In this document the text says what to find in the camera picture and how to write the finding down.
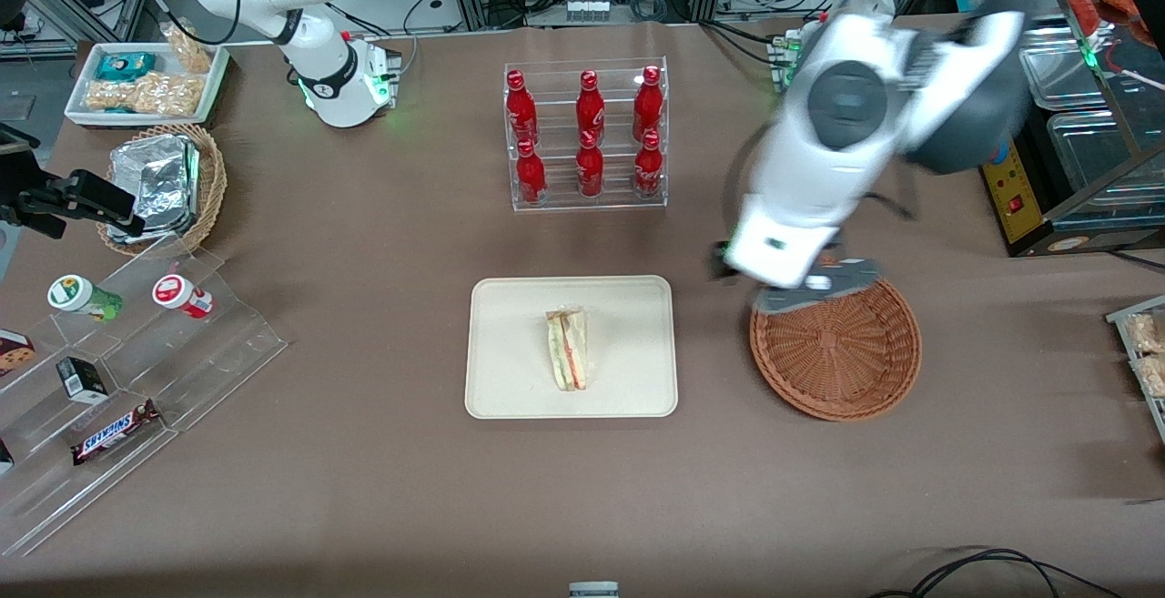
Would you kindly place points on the black food warmer machine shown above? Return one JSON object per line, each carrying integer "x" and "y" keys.
{"x": 1024, "y": 207}

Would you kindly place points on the clear wrapped snack pack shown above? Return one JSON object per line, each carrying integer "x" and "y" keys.
{"x": 1152, "y": 376}
{"x": 1149, "y": 332}

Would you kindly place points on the shiny steel food pan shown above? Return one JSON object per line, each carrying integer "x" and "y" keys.
{"x": 1060, "y": 70}
{"x": 1097, "y": 157}

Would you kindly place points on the large clear peanut bag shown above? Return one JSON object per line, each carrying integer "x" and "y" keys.
{"x": 150, "y": 93}

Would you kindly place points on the red orange packed food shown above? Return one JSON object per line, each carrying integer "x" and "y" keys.
{"x": 1106, "y": 6}

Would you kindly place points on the brown round wicker basket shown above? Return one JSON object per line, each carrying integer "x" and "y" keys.
{"x": 837, "y": 361}

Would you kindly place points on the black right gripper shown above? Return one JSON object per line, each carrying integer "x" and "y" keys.
{"x": 44, "y": 198}

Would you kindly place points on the small clear peanut bag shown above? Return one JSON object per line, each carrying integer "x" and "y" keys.
{"x": 189, "y": 50}

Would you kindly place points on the small black box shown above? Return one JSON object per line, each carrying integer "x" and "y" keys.
{"x": 84, "y": 381}

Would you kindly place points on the grey tray with snacks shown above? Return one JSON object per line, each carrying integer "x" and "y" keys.
{"x": 1149, "y": 398}

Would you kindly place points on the silver foil container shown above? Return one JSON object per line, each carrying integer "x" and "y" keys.
{"x": 164, "y": 184}

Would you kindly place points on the red cola bottle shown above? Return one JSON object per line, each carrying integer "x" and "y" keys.
{"x": 590, "y": 111}
{"x": 648, "y": 170}
{"x": 648, "y": 106}
{"x": 521, "y": 111}
{"x": 531, "y": 177}
{"x": 589, "y": 170}

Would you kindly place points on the teal snack packet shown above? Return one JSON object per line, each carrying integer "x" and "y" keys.
{"x": 126, "y": 65}

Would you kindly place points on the clear acrylic tiered stand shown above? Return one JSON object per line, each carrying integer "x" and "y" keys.
{"x": 209, "y": 352}

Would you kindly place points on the red lidded cup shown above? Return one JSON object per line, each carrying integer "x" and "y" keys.
{"x": 180, "y": 294}

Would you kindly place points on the cream plastic tray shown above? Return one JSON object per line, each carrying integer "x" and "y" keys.
{"x": 510, "y": 348}

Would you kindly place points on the green lidded cup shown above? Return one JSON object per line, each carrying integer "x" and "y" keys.
{"x": 82, "y": 296}

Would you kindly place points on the light tan wicker basket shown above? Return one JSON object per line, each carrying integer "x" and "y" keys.
{"x": 211, "y": 188}

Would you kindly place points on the brown cookie box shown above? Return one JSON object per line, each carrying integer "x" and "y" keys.
{"x": 14, "y": 352}

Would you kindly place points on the triangle sandwich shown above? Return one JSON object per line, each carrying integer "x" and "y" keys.
{"x": 569, "y": 352}

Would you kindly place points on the clear acrylic bottle rack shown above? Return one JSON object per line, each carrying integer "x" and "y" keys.
{"x": 619, "y": 199}

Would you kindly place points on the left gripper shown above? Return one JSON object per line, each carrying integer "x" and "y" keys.
{"x": 715, "y": 260}

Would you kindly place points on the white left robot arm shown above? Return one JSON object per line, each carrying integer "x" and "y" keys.
{"x": 846, "y": 102}

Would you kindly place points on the Snickers chocolate bar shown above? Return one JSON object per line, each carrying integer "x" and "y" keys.
{"x": 114, "y": 434}

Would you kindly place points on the white rectangular snack tray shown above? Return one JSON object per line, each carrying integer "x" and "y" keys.
{"x": 82, "y": 102}

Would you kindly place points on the small grey box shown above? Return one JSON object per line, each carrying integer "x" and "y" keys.
{"x": 593, "y": 591}

